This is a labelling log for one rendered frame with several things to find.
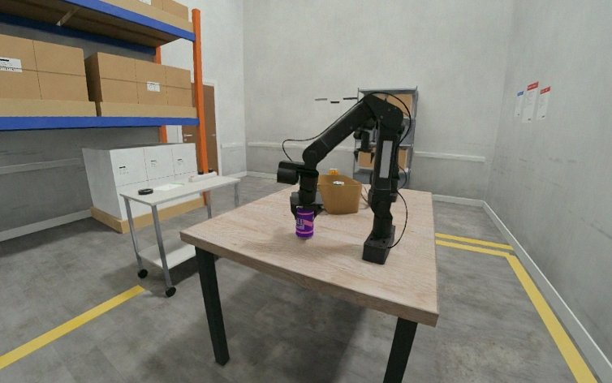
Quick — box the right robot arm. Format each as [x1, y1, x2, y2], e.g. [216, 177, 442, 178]
[353, 119, 405, 198]

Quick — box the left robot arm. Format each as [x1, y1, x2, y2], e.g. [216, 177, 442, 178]
[277, 94, 403, 252]

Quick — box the purple drink can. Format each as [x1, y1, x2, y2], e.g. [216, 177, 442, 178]
[295, 206, 314, 239]

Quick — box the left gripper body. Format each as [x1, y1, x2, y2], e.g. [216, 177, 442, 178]
[290, 186, 324, 210]

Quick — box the tan bag with white handle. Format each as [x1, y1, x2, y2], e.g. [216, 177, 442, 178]
[317, 174, 368, 213]

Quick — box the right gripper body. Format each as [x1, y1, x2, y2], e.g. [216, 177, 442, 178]
[354, 140, 375, 153]

